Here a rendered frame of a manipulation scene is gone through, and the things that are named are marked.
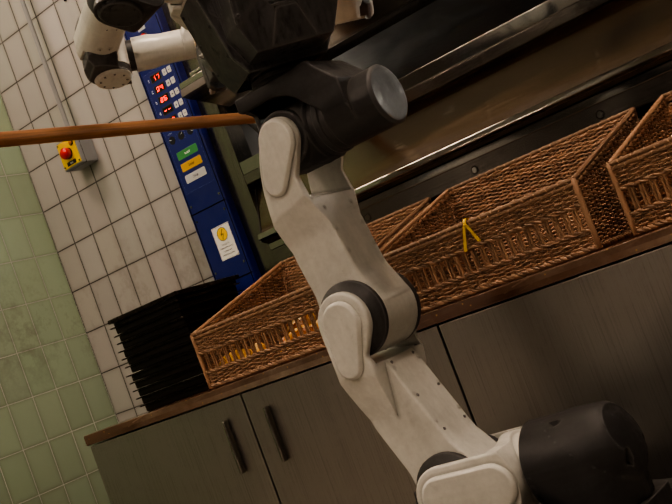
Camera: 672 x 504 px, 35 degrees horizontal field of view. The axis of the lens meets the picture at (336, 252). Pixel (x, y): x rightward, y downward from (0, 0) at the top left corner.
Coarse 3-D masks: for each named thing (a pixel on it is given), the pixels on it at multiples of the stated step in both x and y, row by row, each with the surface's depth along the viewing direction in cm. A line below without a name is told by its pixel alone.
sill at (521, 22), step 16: (560, 0) 258; (576, 0) 256; (528, 16) 263; (544, 16) 261; (496, 32) 269; (512, 32) 266; (464, 48) 274; (480, 48) 272; (432, 64) 280; (448, 64) 278; (400, 80) 287; (416, 80) 284; (256, 160) 318
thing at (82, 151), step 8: (64, 144) 353; (80, 144) 352; (88, 144) 354; (72, 152) 352; (80, 152) 351; (88, 152) 353; (64, 160) 355; (72, 160) 352; (80, 160) 350; (88, 160) 352; (96, 160) 355; (64, 168) 355; (72, 168) 354; (80, 168) 358
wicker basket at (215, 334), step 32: (384, 224) 292; (256, 288) 302; (288, 288) 312; (224, 320) 269; (256, 320) 263; (288, 320) 258; (224, 352) 271; (256, 352) 265; (288, 352) 260; (224, 384) 273
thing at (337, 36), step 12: (372, 0) 280; (384, 0) 281; (396, 0) 283; (408, 0) 285; (384, 12) 288; (348, 24) 290; (360, 24) 292; (336, 36) 296; (348, 36) 298; (192, 84) 309; (204, 84) 306; (192, 96) 312; (204, 96) 314; (216, 96) 317; (228, 96) 319; (240, 96) 321
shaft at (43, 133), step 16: (48, 128) 216; (64, 128) 219; (80, 128) 223; (96, 128) 226; (112, 128) 230; (128, 128) 234; (144, 128) 238; (160, 128) 243; (176, 128) 248; (192, 128) 253; (0, 144) 206; (16, 144) 209
